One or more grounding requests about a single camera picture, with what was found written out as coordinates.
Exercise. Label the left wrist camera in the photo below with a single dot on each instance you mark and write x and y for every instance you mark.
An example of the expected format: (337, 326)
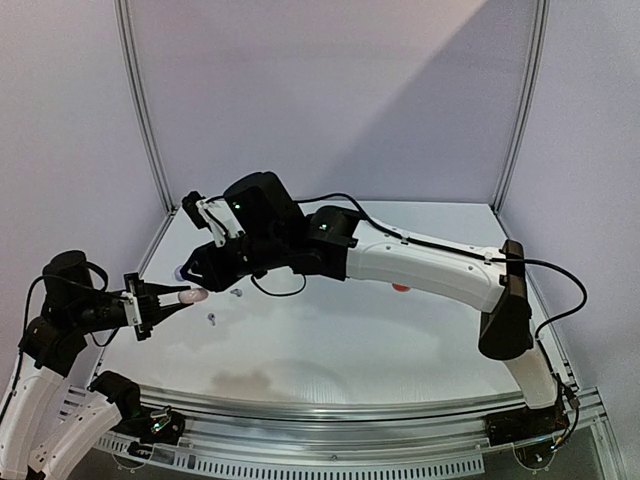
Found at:
(130, 299)

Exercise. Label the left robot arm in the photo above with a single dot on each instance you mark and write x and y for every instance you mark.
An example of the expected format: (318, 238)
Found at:
(74, 309)

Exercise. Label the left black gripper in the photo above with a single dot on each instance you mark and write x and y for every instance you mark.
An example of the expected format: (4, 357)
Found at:
(149, 314)

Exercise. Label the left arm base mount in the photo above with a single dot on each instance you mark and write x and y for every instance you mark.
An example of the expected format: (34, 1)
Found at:
(154, 425)

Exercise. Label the aluminium front rail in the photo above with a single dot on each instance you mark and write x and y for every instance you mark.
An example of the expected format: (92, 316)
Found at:
(472, 438)

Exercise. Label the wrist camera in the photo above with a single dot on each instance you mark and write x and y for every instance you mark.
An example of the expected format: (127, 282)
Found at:
(130, 299)
(212, 214)

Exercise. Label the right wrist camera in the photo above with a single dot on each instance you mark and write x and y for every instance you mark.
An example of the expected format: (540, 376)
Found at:
(212, 214)

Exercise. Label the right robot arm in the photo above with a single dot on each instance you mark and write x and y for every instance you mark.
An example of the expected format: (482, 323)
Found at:
(258, 227)

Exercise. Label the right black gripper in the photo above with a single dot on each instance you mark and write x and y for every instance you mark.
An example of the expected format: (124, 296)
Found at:
(228, 265)

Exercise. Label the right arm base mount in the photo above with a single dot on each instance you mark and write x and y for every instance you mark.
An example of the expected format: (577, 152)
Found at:
(556, 424)

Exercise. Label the aluminium corner post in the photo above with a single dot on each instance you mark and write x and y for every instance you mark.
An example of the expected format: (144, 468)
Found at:
(524, 105)
(124, 19)

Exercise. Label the red earbud charging case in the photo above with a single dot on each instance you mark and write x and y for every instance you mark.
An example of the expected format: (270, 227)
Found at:
(401, 288)

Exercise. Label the purple earbud charging case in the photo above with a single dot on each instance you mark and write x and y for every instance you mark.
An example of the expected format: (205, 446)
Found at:
(178, 274)

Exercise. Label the left aluminium corner post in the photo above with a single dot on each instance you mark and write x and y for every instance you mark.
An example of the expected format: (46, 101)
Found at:
(124, 19)

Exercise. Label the right aluminium corner post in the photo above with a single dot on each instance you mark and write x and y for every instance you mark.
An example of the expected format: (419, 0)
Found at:
(524, 105)

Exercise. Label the pink-white earbud charging case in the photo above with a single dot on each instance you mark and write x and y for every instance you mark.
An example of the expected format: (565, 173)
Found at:
(192, 296)

